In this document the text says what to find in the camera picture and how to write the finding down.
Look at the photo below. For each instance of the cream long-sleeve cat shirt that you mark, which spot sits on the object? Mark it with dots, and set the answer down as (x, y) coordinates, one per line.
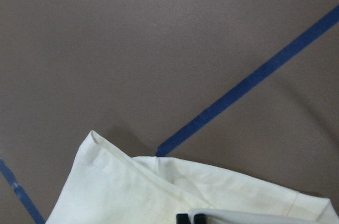
(105, 185)

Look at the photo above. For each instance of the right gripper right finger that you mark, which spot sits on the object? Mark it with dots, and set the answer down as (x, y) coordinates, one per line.
(200, 219)

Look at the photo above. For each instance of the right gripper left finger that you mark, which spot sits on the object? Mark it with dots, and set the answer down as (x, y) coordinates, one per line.
(182, 218)

